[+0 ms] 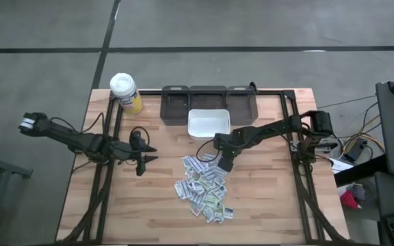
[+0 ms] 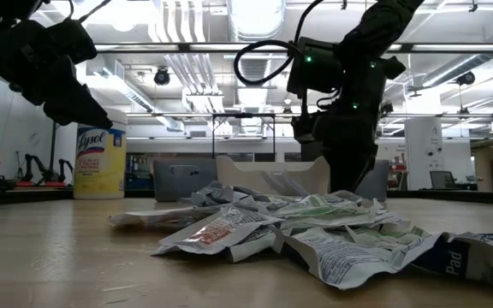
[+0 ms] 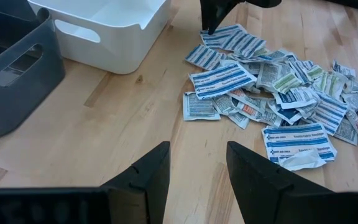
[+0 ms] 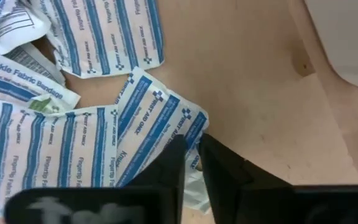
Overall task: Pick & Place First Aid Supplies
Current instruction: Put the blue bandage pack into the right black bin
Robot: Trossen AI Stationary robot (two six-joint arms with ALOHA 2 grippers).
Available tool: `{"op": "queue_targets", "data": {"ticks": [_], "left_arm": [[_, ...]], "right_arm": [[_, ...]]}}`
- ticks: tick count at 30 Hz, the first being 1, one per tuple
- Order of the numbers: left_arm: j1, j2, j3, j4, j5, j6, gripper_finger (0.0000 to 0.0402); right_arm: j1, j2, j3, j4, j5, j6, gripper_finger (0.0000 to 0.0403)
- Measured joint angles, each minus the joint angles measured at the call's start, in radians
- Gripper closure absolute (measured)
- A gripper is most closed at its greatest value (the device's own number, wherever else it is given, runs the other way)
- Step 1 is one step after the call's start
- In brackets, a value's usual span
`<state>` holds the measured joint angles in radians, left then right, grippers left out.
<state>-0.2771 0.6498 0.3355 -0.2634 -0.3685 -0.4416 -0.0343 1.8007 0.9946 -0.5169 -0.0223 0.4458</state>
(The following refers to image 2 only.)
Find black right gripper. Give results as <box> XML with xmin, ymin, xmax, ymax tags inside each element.
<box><xmin>313</xmin><ymin>101</ymin><xmax>380</xmax><ymax>193</ymax></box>

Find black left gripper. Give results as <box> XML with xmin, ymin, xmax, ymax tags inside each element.
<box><xmin>0</xmin><ymin>19</ymin><xmax>114</xmax><ymax>129</ymax></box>

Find translucent grey plastic bin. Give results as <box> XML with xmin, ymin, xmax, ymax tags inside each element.
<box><xmin>354</xmin><ymin>158</ymin><xmax>390</xmax><ymax>202</ymax></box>
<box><xmin>152</xmin><ymin>158</ymin><xmax>219</xmax><ymax>203</ymax></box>

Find black monitor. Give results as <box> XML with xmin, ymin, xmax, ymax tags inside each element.
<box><xmin>300</xmin><ymin>142</ymin><xmax>325</xmax><ymax>163</ymax></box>

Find white text-printed packet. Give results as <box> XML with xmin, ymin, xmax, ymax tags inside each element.
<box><xmin>228</xmin><ymin>233</ymin><xmax>280</xmax><ymax>264</ymax></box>
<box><xmin>336</xmin><ymin>190</ymin><xmax>411</xmax><ymax>228</ymax></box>

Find black light stand pole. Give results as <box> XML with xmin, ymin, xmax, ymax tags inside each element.
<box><xmin>49</xmin><ymin>121</ymin><xmax>60</xmax><ymax>183</ymax></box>

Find white pillar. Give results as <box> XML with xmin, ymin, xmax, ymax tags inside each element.
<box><xmin>403</xmin><ymin>116</ymin><xmax>445</xmax><ymax>192</ymax></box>

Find yellow Lysol wipes canister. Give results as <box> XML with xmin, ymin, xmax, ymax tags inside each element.
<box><xmin>73</xmin><ymin>106</ymin><xmax>128</xmax><ymax>201</ymax></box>

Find black ceiling spotlight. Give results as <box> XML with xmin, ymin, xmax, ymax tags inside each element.
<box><xmin>455</xmin><ymin>70</ymin><xmax>478</xmax><ymax>87</ymax></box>
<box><xmin>152</xmin><ymin>66</ymin><xmax>172</xmax><ymax>87</ymax></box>

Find dark office chair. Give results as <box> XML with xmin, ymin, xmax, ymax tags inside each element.
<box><xmin>428</xmin><ymin>169</ymin><xmax>459</xmax><ymax>192</ymax></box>

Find background black robot arms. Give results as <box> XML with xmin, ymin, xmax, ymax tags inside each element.
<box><xmin>15</xmin><ymin>151</ymin><xmax>75</xmax><ymax>188</ymax></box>

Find white plastic bin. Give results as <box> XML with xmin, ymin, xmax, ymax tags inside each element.
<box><xmin>215</xmin><ymin>154</ymin><xmax>331</xmax><ymax>198</ymax></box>

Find blue storage shelf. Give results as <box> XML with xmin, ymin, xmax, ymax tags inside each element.
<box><xmin>124</xmin><ymin>153</ymin><xmax>155</xmax><ymax>191</ymax></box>

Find crumpled grey-white packet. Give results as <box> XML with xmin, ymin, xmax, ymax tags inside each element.
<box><xmin>179</xmin><ymin>181</ymin><xmax>252</xmax><ymax>209</ymax></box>

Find navy Pad packet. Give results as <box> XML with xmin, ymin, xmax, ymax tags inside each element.
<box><xmin>411</xmin><ymin>232</ymin><xmax>493</xmax><ymax>294</ymax></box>

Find black overhead rig beam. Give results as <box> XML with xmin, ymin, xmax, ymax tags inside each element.
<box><xmin>93</xmin><ymin>41</ymin><xmax>493</xmax><ymax>55</ymax></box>

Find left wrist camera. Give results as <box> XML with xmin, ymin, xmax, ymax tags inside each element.
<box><xmin>45</xmin><ymin>18</ymin><xmax>99</xmax><ymax>66</ymax></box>

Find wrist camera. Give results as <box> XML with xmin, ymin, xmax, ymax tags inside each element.
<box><xmin>45</xmin><ymin>18</ymin><xmax>99</xmax><ymax>66</ymax></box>
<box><xmin>289</xmin><ymin>111</ymin><xmax>318</xmax><ymax>145</ymax></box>

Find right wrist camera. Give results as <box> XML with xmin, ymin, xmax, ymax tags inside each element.
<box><xmin>289</xmin><ymin>111</ymin><xmax>318</xmax><ymax>145</ymax></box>

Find white rectangular ceiling duct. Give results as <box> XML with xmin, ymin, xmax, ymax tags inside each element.
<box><xmin>84</xmin><ymin>57</ymin><xmax>186</xmax><ymax>133</ymax></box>

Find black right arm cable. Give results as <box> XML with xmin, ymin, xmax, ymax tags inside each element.
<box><xmin>232</xmin><ymin>0</ymin><xmax>325</xmax><ymax>87</ymax></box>

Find large white ceiling duct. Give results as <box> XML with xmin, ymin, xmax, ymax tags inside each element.
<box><xmin>420</xmin><ymin>20</ymin><xmax>493</xmax><ymax>89</ymax></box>

